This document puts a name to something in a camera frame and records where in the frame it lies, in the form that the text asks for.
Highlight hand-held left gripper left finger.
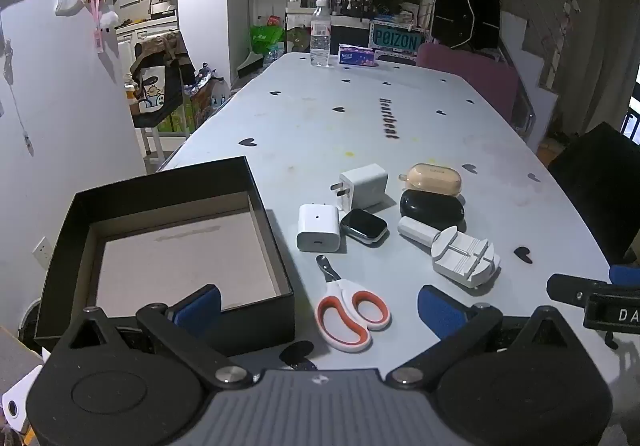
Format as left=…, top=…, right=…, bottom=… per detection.
left=61, top=284, right=252, bottom=389

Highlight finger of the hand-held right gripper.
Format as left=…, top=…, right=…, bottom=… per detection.
left=546, top=273, right=610, bottom=311
left=608, top=264, right=640, bottom=288

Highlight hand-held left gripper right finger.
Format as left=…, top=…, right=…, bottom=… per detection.
left=386, top=284, right=581, bottom=389

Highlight white watch link remover tool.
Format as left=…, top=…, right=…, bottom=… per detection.
left=397, top=217, right=502, bottom=289

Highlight black cardboard box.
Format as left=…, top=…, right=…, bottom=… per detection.
left=34, top=156, right=296, bottom=358

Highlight orange white nail scissors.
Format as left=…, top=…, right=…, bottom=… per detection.
left=315, top=254, right=392, bottom=353

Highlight black oval case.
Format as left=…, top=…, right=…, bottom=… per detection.
left=399, top=189, right=466, bottom=232

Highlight black smartwatch body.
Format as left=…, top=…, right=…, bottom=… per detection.
left=340, top=208, right=390, bottom=246

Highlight beige earbud case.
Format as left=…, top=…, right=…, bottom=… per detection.
left=398, top=163, right=462, bottom=198

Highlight small white charger plug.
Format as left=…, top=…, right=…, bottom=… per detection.
left=296, top=202, right=343, bottom=254

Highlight large white charger plug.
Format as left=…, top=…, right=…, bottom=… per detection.
left=330, top=163, right=390, bottom=213

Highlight black chair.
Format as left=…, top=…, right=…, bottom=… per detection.
left=547, top=122, right=640, bottom=268

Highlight cartoon print tote bag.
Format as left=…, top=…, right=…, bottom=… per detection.
left=129, top=61, right=183, bottom=128

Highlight pink chair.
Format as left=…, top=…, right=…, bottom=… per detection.
left=416, top=43, right=524, bottom=123

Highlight blue pink tissue pack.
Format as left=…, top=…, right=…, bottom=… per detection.
left=338, top=44, right=377, bottom=68

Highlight teal POIZON box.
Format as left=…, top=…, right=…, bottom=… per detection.
left=368, top=21, right=420, bottom=53

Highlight green plastic bag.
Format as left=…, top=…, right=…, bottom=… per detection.
left=250, top=23, right=286, bottom=55

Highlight clear water bottle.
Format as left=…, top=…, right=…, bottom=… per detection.
left=310, top=0, right=332, bottom=68

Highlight black hanging jacket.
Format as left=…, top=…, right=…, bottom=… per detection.
left=431, top=0, right=504, bottom=50

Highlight white wall socket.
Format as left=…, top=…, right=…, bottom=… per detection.
left=32, top=236, right=52, bottom=270

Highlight hanging wall cable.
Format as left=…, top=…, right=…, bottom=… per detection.
left=0, top=38, right=36, bottom=158

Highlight pink lanyard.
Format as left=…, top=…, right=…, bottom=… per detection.
left=85, top=0, right=110, bottom=61

